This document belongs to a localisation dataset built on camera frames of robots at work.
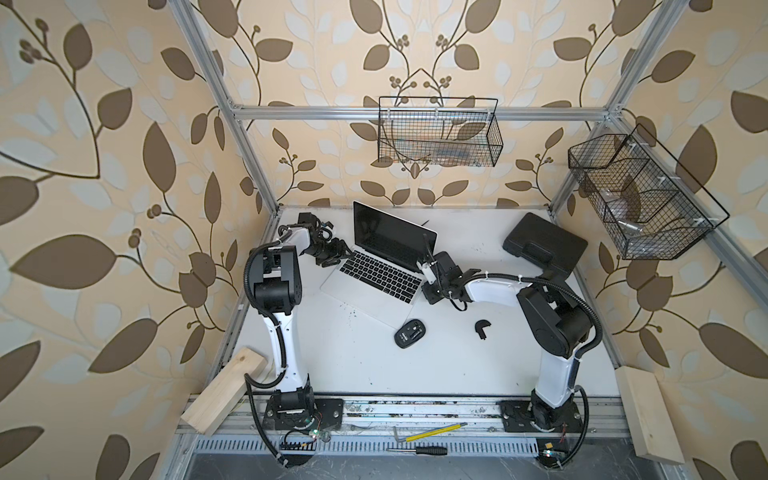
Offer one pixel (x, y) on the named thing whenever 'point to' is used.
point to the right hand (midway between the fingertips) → (428, 288)
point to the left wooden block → (222, 395)
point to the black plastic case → (545, 244)
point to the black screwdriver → (423, 450)
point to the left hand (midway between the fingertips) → (341, 254)
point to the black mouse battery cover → (479, 325)
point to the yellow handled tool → (423, 435)
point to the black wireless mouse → (410, 333)
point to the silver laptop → (381, 278)
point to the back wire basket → (458, 131)
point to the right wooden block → (648, 417)
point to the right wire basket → (649, 206)
